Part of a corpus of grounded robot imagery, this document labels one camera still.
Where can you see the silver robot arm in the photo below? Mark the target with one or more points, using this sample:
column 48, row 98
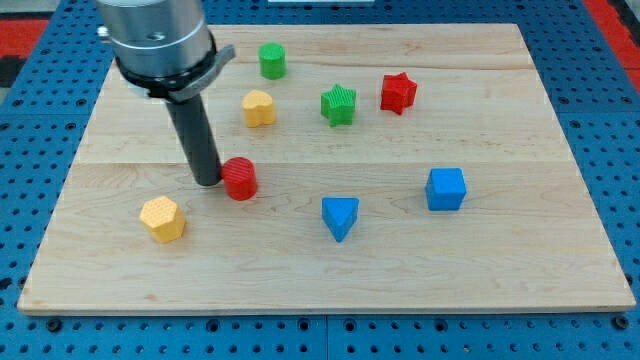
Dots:
column 163, row 48

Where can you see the yellow hexagon block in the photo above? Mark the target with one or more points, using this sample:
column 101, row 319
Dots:
column 163, row 219

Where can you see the blue triangle block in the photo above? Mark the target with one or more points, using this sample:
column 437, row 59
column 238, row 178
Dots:
column 339, row 215

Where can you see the wooden board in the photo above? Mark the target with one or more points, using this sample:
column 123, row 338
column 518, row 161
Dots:
column 527, row 238

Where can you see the green star block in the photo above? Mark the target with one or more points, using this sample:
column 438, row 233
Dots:
column 338, row 105

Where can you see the red cylinder block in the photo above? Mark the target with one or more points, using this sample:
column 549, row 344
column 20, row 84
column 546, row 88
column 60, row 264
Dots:
column 239, row 176

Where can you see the yellow heart block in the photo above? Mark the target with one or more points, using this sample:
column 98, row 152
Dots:
column 259, row 109

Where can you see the red star block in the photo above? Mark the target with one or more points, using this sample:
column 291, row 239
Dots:
column 398, row 92

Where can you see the blue cube block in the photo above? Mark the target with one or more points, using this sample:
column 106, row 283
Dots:
column 445, row 189

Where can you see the green cylinder block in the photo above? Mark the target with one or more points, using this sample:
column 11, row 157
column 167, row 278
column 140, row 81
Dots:
column 272, row 60

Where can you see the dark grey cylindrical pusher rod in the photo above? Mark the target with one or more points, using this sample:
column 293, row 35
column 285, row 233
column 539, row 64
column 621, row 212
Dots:
column 194, row 132

